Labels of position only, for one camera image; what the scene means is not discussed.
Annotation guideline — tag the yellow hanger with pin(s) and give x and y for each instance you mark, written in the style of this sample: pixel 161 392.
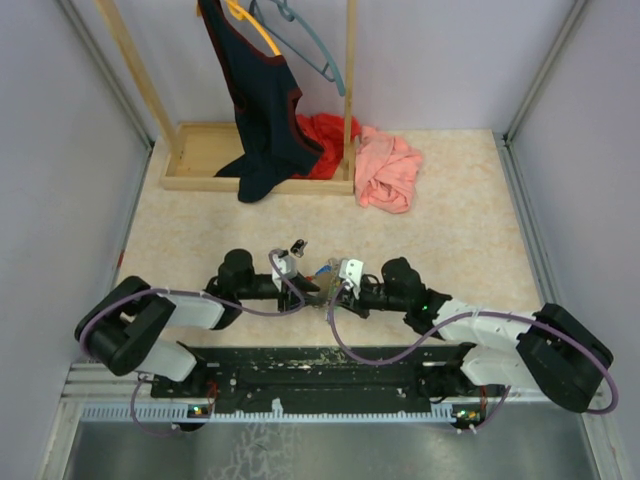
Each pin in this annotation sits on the yellow hanger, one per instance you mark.
pixel 241 14

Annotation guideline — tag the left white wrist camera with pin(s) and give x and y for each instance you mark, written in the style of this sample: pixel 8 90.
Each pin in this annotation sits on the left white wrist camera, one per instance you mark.
pixel 283 266

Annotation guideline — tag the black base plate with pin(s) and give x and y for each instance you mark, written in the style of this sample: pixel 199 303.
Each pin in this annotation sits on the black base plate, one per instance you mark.
pixel 324 380

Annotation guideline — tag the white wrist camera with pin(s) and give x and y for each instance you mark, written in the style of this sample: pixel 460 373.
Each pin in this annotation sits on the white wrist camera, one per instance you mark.
pixel 283 266
pixel 351 272

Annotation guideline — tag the pink cloth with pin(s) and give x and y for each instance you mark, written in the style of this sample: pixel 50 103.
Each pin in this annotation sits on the pink cloth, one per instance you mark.
pixel 386 171

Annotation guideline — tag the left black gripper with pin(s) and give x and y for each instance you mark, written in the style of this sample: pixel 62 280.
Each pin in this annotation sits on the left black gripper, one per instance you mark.
pixel 296 288

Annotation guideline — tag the blue grey hanger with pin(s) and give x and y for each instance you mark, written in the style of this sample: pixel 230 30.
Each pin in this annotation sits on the blue grey hanger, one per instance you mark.
pixel 317 56

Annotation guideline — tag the wooden clothes rack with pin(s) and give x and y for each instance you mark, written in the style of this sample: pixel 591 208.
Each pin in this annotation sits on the wooden clothes rack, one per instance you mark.
pixel 196 151

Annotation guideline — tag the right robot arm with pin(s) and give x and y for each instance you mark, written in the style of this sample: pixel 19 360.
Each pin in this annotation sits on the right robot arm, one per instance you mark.
pixel 549 350

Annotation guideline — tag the black headed key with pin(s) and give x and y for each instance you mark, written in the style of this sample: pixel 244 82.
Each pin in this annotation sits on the black headed key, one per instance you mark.
pixel 297 249

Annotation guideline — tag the navy blue tank top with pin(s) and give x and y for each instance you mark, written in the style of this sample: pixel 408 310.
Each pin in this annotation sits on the navy blue tank top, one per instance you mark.
pixel 265 95

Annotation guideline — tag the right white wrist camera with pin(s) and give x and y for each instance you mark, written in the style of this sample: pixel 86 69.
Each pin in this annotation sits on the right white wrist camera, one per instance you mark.
pixel 351 272

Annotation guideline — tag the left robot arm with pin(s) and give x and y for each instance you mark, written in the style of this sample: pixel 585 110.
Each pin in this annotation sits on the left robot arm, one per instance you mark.
pixel 124 330

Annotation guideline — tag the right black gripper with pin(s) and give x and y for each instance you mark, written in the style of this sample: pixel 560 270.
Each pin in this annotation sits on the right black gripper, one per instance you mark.
pixel 346 297

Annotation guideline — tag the red cloth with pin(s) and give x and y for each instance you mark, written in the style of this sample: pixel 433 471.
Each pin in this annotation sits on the red cloth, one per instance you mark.
pixel 328 131

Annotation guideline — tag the white slotted cable duct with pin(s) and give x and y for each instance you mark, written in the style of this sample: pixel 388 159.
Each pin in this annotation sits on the white slotted cable duct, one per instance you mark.
pixel 186 413

